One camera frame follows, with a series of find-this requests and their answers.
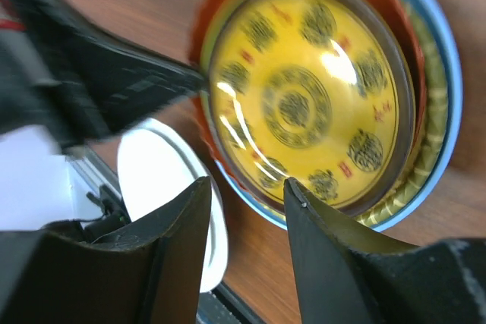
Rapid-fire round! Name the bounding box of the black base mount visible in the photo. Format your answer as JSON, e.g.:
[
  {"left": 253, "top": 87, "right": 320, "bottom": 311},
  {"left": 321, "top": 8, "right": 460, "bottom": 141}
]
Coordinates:
[{"left": 66, "top": 149, "right": 263, "bottom": 323}]

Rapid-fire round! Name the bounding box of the yellow patterned plate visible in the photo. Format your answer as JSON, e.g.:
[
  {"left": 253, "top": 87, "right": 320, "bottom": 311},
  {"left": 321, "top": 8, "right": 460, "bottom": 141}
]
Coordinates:
[{"left": 207, "top": 0, "right": 415, "bottom": 216}]

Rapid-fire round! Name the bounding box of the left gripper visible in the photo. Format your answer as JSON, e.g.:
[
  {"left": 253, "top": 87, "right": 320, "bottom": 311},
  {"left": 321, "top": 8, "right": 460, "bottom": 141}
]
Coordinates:
[{"left": 1, "top": 0, "right": 208, "bottom": 149}]

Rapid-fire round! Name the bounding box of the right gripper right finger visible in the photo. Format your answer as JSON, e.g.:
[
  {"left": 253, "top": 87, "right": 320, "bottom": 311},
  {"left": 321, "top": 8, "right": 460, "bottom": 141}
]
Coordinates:
[{"left": 284, "top": 178, "right": 485, "bottom": 323}]

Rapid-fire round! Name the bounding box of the blue rimmed yellow plate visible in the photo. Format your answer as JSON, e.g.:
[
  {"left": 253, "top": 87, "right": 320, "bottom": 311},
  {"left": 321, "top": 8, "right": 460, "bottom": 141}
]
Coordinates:
[{"left": 214, "top": 0, "right": 464, "bottom": 233}]

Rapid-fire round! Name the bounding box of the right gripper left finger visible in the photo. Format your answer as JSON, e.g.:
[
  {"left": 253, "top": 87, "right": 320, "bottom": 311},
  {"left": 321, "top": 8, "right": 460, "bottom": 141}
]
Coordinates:
[{"left": 1, "top": 177, "right": 211, "bottom": 323}]

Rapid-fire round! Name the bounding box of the red fluted plate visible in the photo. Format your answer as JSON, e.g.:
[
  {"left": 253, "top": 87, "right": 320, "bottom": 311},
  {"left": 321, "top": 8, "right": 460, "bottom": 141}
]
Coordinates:
[{"left": 188, "top": 0, "right": 428, "bottom": 173}]

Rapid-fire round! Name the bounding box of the white scalloped plate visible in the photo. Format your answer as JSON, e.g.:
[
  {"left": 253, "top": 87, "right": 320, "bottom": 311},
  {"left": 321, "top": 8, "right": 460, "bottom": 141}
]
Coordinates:
[{"left": 117, "top": 118, "right": 229, "bottom": 293}]

